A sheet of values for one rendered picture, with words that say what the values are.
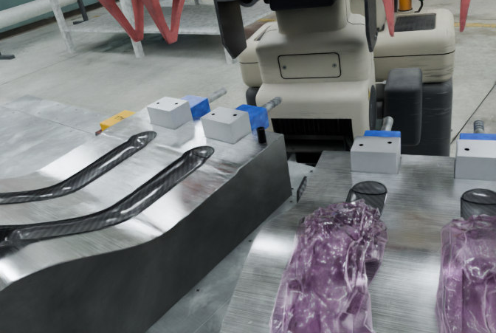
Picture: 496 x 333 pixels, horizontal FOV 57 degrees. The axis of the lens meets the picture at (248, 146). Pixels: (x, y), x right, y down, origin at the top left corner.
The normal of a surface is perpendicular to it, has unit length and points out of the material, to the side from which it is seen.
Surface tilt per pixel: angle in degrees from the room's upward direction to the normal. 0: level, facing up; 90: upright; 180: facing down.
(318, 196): 0
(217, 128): 90
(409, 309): 15
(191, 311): 0
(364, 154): 90
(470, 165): 90
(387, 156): 90
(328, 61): 98
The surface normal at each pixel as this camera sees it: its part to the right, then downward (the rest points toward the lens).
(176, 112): 0.77, 0.18
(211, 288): -0.17, -0.87
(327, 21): -0.31, 0.62
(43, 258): 0.08, -0.98
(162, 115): -0.62, 0.46
